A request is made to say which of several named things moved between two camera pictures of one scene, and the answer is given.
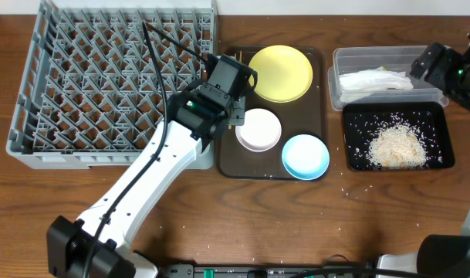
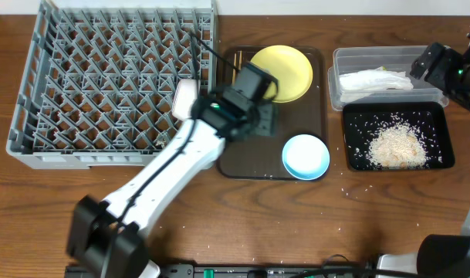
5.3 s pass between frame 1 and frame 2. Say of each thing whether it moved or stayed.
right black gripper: stayed
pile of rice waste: stayed
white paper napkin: stayed
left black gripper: moved
